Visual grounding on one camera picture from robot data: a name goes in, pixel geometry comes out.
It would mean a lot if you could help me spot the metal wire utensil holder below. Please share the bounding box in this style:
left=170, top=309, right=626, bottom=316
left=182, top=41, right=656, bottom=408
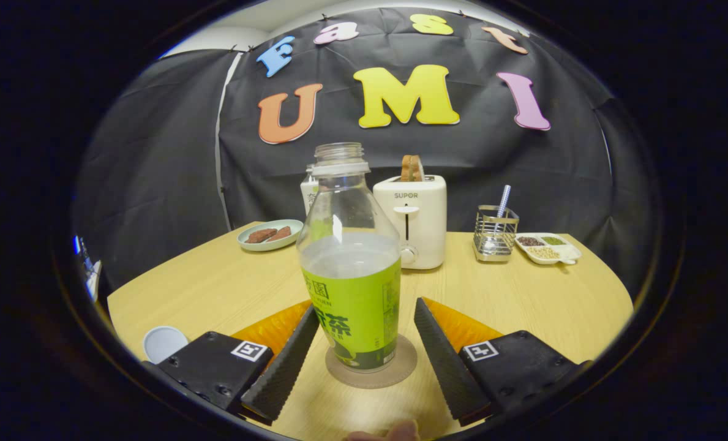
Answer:
left=473, top=205, right=520, bottom=263

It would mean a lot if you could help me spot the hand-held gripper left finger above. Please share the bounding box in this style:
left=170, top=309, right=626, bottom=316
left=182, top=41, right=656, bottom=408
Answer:
left=156, top=300, right=320, bottom=423

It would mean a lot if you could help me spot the white toaster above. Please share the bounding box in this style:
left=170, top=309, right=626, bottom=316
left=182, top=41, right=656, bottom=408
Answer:
left=373, top=175, right=448, bottom=270

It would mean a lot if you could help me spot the white cup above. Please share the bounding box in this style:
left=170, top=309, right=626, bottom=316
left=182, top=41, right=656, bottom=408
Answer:
left=142, top=326, right=189, bottom=365

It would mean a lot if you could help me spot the toasted bread slice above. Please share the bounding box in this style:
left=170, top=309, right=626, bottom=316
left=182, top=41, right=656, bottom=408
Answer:
left=400, top=154, right=426, bottom=182

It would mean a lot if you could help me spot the white divided dish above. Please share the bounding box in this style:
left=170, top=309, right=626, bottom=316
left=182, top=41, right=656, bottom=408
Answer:
left=514, top=233, right=582, bottom=266

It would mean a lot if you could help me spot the capped bottle green label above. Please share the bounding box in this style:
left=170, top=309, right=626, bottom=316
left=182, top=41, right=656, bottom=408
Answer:
left=300, top=164, right=320, bottom=216

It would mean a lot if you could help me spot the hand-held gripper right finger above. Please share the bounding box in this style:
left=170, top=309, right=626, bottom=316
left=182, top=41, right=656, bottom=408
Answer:
left=414, top=297, right=585, bottom=428

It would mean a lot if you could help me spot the wooden table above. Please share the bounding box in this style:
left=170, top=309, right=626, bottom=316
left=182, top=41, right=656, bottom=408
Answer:
left=107, top=222, right=635, bottom=441

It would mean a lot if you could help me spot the clear juice bottle green label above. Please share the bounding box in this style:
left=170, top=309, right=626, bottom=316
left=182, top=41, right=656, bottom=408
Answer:
left=296, top=142, right=402, bottom=373

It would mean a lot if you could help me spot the pale green plate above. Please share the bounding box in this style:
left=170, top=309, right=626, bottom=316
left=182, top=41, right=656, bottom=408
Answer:
left=237, top=219, right=304, bottom=252

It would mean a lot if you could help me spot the round brown coaster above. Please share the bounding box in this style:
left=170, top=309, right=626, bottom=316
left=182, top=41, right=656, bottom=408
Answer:
left=325, top=334, right=418, bottom=390

